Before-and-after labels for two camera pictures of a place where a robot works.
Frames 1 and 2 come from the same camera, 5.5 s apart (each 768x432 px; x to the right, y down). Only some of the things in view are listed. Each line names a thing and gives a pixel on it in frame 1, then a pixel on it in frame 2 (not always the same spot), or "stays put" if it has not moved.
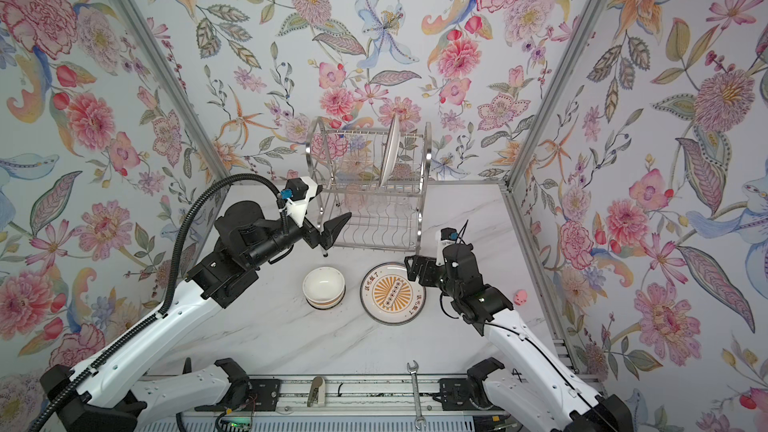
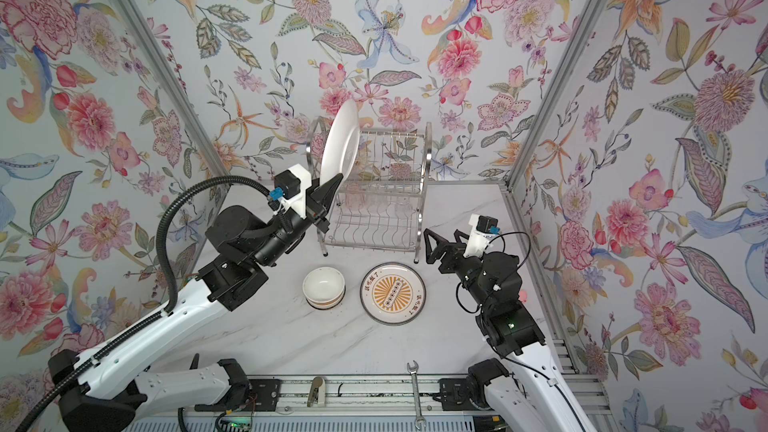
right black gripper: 420,262 → 433,258
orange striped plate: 392,150 → 342,142
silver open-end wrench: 413,371 stays put
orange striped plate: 389,296 stays put
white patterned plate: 393,312 stays put
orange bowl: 323,285 stays put
